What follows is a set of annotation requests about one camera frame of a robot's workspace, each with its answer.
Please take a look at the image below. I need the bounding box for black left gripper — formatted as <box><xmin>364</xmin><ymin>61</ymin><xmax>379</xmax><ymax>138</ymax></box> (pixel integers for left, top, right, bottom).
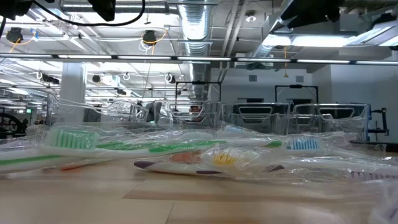
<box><xmin>88</xmin><ymin>0</ymin><xmax>117</xmax><ymax>22</ymax></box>

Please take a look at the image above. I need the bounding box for clear plastic bin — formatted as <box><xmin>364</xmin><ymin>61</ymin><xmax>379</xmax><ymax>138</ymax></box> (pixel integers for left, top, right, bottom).
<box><xmin>290</xmin><ymin>103</ymin><xmax>370</xmax><ymax>141</ymax></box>
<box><xmin>45</xmin><ymin>92</ymin><xmax>150</xmax><ymax>124</ymax></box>
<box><xmin>221</xmin><ymin>101</ymin><xmax>291</xmax><ymax>133</ymax></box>
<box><xmin>161</xmin><ymin>99</ymin><xmax>223</xmax><ymax>125</ymax></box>

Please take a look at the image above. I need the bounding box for blue white toothbrush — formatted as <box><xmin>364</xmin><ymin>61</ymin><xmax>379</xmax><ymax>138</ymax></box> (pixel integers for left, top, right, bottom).
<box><xmin>281</xmin><ymin>136</ymin><xmax>326</xmax><ymax>152</ymax></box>
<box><xmin>222</xmin><ymin>123</ymin><xmax>249</xmax><ymax>135</ymax></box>

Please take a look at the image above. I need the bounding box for green white toothbrush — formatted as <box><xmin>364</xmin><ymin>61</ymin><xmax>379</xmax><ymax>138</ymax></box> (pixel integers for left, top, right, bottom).
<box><xmin>40</xmin><ymin>126</ymin><xmax>285</xmax><ymax>158</ymax></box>
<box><xmin>0</xmin><ymin>148</ymin><xmax>80</xmax><ymax>174</ymax></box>
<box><xmin>95</xmin><ymin>129</ymin><xmax>216</xmax><ymax>151</ymax></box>

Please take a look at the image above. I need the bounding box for purple white toothbrush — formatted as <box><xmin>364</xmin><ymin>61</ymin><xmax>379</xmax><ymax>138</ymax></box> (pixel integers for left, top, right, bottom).
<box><xmin>133</xmin><ymin>158</ymin><xmax>228</xmax><ymax>177</ymax></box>
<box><xmin>262</xmin><ymin>156</ymin><xmax>398</xmax><ymax>184</ymax></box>

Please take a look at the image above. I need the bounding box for bright ceiling light panel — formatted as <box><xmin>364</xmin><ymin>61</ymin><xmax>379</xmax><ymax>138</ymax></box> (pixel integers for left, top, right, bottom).
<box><xmin>262</xmin><ymin>33</ymin><xmax>355</xmax><ymax>48</ymax></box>

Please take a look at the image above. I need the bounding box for round ceiling fixture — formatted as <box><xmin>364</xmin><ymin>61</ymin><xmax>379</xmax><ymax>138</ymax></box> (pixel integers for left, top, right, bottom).
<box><xmin>244</xmin><ymin>9</ymin><xmax>257</xmax><ymax>23</ymax></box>

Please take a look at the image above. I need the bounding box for white square column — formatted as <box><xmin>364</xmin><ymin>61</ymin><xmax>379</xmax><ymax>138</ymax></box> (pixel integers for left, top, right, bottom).
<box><xmin>60</xmin><ymin>61</ymin><xmax>87</xmax><ymax>122</ymax></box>

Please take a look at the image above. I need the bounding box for horizontal light bar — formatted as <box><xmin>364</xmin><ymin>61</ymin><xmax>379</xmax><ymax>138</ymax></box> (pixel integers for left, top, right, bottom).
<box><xmin>0</xmin><ymin>53</ymin><xmax>398</xmax><ymax>65</ymax></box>

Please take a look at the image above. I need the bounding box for person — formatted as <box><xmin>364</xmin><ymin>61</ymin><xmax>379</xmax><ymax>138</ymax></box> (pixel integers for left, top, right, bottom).
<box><xmin>188</xmin><ymin>105</ymin><xmax>203</xmax><ymax>122</ymax></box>

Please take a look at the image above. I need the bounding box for black wheel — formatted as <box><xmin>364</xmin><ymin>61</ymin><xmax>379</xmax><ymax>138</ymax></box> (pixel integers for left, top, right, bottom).
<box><xmin>0</xmin><ymin>111</ymin><xmax>20</xmax><ymax>133</ymax></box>

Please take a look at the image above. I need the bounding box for orange white wrapped toothbrush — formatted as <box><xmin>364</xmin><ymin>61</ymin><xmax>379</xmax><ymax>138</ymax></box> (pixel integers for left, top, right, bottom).
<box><xmin>43</xmin><ymin>159</ymin><xmax>111</xmax><ymax>172</ymax></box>
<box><xmin>169</xmin><ymin>146</ymin><xmax>261</xmax><ymax>180</ymax></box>

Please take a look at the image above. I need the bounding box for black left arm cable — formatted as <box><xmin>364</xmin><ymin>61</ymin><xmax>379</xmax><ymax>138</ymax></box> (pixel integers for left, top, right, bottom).
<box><xmin>32</xmin><ymin>0</ymin><xmax>146</xmax><ymax>27</ymax></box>

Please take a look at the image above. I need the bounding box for slanted silver air duct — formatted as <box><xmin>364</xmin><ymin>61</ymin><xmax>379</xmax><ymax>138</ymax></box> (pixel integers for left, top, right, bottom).
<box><xmin>248</xmin><ymin>0</ymin><xmax>295</xmax><ymax>71</ymax></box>

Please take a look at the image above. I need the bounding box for black ceiling cable reel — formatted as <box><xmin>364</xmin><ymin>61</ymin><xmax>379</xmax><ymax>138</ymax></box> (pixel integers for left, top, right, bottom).
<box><xmin>6</xmin><ymin>27</ymin><xmax>24</xmax><ymax>44</ymax></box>
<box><xmin>142</xmin><ymin>29</ymin><xmax>158</xmax><ymax>47</ymax></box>

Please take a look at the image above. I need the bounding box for yellow hanging cord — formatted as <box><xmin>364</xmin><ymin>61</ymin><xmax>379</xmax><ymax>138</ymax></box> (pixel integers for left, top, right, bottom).
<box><xmin>282</xmin><ymin>45</ymin><xmax>289</xmax><ymax>78</ymax></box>

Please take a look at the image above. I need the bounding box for black stand frame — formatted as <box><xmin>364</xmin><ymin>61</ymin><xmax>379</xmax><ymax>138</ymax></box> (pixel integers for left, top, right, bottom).
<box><xmin>274</xmin><ymin>83</ymin><xmax>319</xmax><ymax>104</ymax></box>

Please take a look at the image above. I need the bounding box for round silver air duct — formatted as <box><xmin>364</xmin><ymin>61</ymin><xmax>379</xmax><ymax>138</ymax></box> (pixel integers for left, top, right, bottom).
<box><xmin>177</xmin><ymin>0</ymin><xmax>213</xmax><ymax>101</ymax></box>

